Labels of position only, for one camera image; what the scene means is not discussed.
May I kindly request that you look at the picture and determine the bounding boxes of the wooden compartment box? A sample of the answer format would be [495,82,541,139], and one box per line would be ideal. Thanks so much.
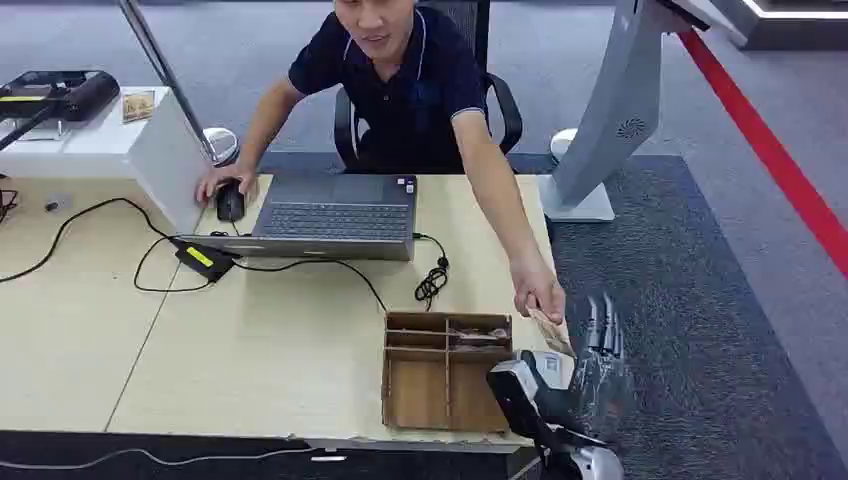
[380,311,517,435]

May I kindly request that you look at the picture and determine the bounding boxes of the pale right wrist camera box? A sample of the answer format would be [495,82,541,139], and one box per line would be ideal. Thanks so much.
[486,359,554,446]

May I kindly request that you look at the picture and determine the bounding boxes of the person's left hand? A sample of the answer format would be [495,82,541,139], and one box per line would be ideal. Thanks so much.
[510,254,568,326]

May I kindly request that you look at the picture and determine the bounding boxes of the grey white kiosk stand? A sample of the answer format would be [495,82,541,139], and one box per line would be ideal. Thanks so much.
[536,0,750,223]

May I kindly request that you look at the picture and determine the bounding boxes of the black power adapter yellow label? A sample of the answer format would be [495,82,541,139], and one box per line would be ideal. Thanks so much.
[173,239,237,284]

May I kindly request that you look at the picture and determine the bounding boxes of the black office chair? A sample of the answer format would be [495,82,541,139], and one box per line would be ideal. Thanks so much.
[334,0,525,174]

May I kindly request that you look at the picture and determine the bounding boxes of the black printer device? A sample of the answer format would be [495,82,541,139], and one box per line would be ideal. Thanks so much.
[0,70,122,154]

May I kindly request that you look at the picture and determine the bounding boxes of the person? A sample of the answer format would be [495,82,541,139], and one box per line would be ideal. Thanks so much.
[195,0,568,326]

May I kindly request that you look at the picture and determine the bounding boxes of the small framed picture card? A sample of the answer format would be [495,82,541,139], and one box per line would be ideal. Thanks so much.
[121,90,156,125]

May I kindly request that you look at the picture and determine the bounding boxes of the black computer mouse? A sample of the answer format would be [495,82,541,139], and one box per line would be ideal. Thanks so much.
[215,180,246,223]

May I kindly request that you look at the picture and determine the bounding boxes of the long black power cable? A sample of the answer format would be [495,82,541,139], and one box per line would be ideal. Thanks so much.
[0,197,215,294]

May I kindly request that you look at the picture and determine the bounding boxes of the coiled black cable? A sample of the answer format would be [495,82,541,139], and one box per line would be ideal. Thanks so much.
[413,233,452,312]

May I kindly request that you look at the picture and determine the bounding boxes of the slanted metal pole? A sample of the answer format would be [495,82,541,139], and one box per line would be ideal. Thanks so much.
[117,0,221,166]

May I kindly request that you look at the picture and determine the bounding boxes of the black cable bundle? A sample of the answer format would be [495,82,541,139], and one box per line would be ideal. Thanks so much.
[0,173,20,227]

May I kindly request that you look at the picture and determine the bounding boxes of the person's right hand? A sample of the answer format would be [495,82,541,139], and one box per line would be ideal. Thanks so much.
[195,162,260,207]

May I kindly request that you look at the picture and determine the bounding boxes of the round silver base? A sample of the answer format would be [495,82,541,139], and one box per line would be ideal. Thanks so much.
[201,127,240,167]

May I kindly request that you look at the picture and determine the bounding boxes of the thin white cable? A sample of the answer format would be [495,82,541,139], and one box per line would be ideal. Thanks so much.
[0,447,348,472]

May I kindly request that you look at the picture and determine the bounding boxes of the grey laptop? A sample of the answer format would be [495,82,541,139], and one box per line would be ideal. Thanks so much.
[178,173,419,262]

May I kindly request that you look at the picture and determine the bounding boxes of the thin black charger cable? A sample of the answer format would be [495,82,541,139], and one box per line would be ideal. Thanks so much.
[231,258,389,314]

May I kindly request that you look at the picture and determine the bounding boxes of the round white base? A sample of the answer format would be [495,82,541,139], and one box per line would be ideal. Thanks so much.
[549,127,581,162]

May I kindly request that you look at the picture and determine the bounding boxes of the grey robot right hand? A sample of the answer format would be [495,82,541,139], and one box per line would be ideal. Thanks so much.
[568,293,634,435]

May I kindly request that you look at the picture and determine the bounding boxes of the white edged grey platform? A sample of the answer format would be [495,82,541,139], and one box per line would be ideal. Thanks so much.
[712,0,848,52]

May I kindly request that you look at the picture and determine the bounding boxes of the white cabinet block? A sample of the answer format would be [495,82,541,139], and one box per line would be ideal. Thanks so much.
[0,86,213,234]

